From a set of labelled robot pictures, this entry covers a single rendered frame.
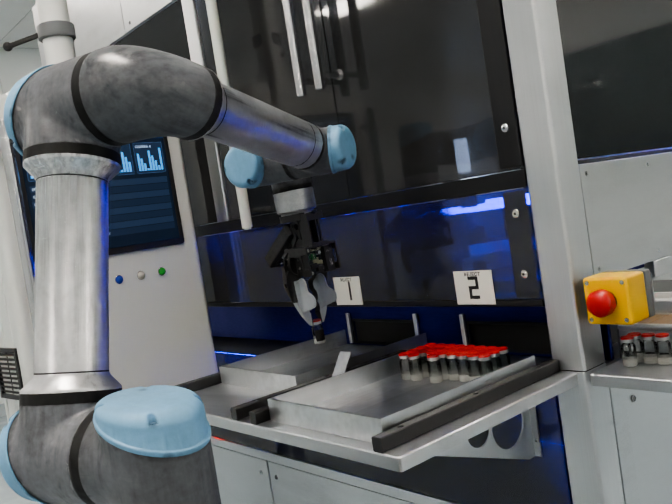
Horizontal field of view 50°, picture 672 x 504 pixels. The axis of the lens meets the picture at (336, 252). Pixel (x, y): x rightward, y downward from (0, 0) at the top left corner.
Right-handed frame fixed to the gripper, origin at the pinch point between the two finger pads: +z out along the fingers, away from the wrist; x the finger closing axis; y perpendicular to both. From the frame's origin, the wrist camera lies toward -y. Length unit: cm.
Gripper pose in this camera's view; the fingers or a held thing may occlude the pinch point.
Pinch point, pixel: (313, 317)
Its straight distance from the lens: 138.5
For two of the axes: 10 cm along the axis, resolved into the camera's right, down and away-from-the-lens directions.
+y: 6.0, -0.7, -7.9
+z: 2.0, 9.8, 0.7
